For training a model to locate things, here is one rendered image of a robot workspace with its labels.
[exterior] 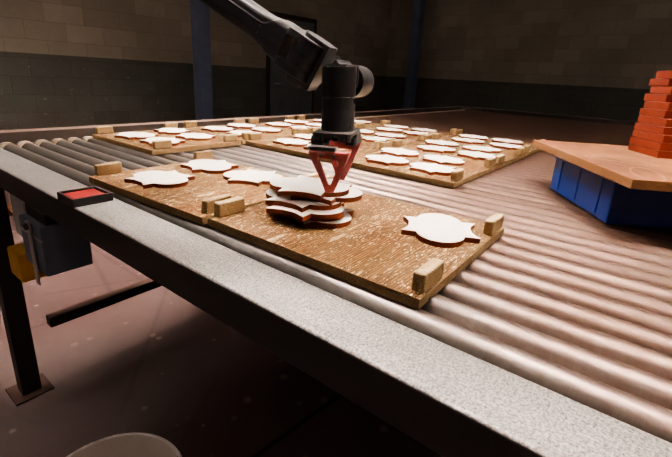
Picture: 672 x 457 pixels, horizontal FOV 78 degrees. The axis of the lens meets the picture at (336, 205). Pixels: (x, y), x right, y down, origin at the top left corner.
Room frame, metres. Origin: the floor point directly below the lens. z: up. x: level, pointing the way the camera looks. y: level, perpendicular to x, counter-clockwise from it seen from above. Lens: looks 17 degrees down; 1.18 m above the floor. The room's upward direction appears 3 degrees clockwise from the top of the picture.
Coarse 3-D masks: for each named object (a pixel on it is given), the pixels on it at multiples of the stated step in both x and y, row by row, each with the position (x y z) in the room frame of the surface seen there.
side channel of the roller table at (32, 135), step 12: (420, 108) 3.83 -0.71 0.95; (432, 108) 3.97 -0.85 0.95; (444, 108) 4.19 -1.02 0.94; (456, 108) 4.44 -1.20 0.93; (192, 120) 1.97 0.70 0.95; (204, 120) 2.00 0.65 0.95; (216, 120) 2.03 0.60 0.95; (228, 120) 2.08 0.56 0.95; (264, 120) 2.28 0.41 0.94; (276, 120) 2.35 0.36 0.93; (0, 132) 1.35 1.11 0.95; (12, 132) 1.37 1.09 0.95; (24, 132) 1.40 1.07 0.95; (36, 132) 1.43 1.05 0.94; (48, 132) 1.45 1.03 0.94; (60, 132) 1.48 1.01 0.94; (72, 132) 1.52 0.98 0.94; (84, 132) 1.55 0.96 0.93
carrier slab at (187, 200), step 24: (144, 168) 1.02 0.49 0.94; (168, 168) 1.03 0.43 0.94; (240, 168) 1.08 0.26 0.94; (120, 192) 0.84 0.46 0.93; (144, 192) 0.81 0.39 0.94; (168, 192) 0.82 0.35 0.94; (192, 192) 0.83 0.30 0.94; (216, 192) 0.84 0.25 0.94; (240, 192) 0.85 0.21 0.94; (264, 192) 0.86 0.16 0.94; (192, 216) 0.70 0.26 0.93
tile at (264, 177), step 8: (224, 176) 0.95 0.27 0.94; (232, 176) 0.95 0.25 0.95; (240, 176) 0.95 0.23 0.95; (248, 176) 0.96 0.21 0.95; (256, 176) 0.96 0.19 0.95; (264, 176) 0.97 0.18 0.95; (272, 176) 0.97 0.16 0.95; (280, 176) 0.98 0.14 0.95; (248, 184) 0.92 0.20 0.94; (256, 184) 0.91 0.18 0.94; (264, 184) 0.93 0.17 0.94
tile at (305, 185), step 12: (276, 180) 0.75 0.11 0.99; (288, 180) 0.75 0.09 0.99; (300, 180) 0.76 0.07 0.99; (312, 180) 0.76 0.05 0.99; (288, 192) 0.68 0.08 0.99; (300, 192) 0.68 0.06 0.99; (312, 192) 0.68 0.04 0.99; (324, 192) 0.69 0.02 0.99; (336, 192) 0.69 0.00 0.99; (348, 192) 0.72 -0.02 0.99
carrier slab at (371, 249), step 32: (224, 224) 0.66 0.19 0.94; (256, 224) 0.66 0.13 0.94; (288, 224) 0.67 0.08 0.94; (352, 224) 0.69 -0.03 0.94; (384, 224) 0.70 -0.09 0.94; (480, 224) 0.73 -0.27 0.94; (288, 256) 0.57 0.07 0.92; (320, 256) 0.55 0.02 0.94; (352, 256) 0.55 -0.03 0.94; (384, 256) 0.56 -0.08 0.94; (416, 256) 0.56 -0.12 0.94; (448, 256) 0.57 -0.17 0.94; (384, 288) 0.47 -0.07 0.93
